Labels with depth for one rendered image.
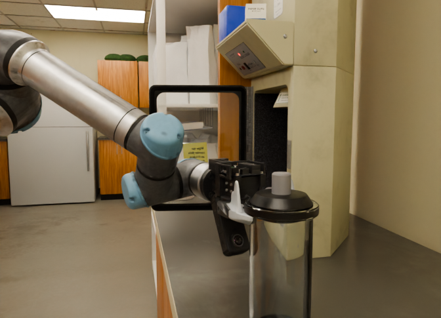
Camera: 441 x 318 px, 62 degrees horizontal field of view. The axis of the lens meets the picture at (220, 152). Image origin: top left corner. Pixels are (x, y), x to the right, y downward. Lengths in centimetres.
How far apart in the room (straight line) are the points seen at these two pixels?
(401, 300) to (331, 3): 66
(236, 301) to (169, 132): 35
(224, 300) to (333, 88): 54
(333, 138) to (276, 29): 29
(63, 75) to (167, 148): 24
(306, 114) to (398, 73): 46
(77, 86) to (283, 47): 46
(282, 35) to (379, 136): 59
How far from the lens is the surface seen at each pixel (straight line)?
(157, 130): 62
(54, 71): 75
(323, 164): 93
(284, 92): 101
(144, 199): 73
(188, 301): 76
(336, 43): 95
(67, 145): 578
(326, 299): 79
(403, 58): 127
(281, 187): 53
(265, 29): 88
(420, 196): 121
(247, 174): 62
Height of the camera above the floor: 129
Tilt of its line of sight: 6 degrees down
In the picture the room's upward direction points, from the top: straight up
